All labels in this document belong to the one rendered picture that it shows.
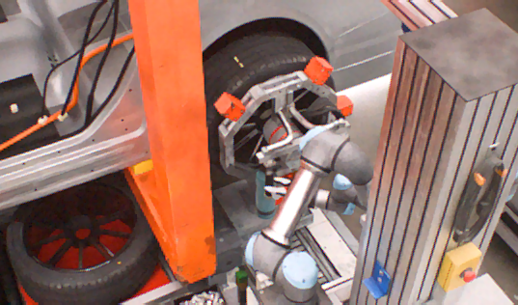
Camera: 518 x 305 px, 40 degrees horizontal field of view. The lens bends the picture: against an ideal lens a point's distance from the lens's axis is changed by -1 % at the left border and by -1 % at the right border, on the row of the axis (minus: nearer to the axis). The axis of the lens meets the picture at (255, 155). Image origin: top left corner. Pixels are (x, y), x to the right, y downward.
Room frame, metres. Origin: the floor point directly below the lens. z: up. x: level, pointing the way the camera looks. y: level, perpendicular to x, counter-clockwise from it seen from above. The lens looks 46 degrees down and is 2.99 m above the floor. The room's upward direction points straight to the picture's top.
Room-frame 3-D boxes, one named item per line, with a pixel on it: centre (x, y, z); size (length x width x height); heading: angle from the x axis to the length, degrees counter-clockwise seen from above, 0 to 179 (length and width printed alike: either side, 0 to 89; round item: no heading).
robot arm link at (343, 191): (1.80, -0.35, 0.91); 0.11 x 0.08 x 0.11; 52
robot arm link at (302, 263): (1.35, -0.15, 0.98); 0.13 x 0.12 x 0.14; 52
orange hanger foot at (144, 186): (2.01, 0.42, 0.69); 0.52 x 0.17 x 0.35; 27
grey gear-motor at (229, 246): (2.05, 0.21, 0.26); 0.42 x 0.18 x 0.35; 27
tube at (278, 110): (2.03, -0.07, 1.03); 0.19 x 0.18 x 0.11; 27
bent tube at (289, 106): (2.12, -0.25, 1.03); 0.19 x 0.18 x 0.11; 27
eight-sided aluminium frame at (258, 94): (2.19, -0.10, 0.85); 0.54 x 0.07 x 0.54; 117
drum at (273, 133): (2.12, -0.13, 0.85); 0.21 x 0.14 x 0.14; 27
